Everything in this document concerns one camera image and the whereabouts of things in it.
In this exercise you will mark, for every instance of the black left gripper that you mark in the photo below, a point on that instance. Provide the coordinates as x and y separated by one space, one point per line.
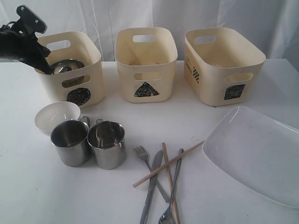
32 52

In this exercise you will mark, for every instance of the steel bowl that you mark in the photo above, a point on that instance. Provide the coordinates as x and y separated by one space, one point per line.
66 65

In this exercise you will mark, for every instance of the steel mug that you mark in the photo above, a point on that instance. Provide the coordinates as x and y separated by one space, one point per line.
106 139
70 140

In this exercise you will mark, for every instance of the wooden chopstick crossing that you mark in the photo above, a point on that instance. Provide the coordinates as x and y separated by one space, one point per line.
167 164

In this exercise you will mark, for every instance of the steel spoon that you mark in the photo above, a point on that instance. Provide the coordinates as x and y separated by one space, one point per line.
171 215

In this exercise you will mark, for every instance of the wooden chopstick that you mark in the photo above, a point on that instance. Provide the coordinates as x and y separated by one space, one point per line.
170 184

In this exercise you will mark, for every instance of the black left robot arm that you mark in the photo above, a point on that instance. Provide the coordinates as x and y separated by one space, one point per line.
18 40

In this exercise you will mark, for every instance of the cream bin circle mark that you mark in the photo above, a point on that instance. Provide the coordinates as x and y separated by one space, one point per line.
82 86

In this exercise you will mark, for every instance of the cream bin triangle mark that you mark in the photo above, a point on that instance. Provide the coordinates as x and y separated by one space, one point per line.
146 63

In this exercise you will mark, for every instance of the steel fork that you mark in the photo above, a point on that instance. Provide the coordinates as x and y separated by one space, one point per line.
144 156

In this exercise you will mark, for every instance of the steel knife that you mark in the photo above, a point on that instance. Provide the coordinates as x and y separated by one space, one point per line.
152 182

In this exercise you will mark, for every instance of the cream bin square mark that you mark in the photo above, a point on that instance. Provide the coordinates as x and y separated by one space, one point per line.
221 65

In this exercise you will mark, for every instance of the white square ceramic plate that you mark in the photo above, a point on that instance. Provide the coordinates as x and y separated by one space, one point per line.
259 152

